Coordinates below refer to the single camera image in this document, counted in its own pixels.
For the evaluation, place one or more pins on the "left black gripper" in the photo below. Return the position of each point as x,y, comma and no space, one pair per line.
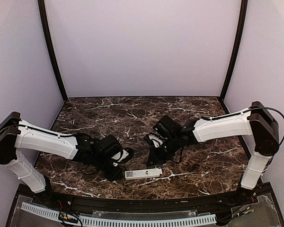
111,177

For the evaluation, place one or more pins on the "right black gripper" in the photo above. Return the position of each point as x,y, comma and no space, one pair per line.
156,159

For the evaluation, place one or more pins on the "white remote control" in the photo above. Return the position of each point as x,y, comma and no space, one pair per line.
143,173

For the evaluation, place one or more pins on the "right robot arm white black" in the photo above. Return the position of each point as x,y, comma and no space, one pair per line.
256,121

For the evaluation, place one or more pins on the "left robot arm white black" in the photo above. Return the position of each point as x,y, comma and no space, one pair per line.
16,134

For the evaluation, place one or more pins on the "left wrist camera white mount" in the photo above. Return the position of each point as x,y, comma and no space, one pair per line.
123,156

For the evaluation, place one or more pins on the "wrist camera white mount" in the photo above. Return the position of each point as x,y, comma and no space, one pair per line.
123,156
153,140

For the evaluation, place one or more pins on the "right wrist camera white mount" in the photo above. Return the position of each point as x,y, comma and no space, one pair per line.
153,140

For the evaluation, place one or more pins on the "black front rail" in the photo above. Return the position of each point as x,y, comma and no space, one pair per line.
220,203

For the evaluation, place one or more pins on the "white slotted cable duct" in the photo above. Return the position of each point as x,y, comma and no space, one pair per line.
115,219

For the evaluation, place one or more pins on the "right black frame post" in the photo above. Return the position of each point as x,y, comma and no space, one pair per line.
235,50

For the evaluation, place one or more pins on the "black frame post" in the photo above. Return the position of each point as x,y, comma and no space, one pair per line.
50,49
235,50

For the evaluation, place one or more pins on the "left black frame post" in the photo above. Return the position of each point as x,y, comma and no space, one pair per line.
50,49

